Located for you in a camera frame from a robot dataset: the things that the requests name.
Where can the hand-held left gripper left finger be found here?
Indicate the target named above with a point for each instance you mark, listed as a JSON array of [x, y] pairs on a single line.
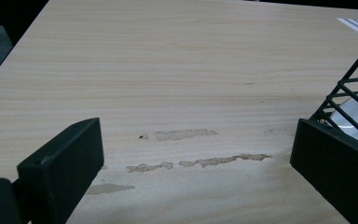
[[62, 174]]

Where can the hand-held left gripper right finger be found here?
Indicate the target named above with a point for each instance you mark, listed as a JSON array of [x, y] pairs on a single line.
[[335, 165]]

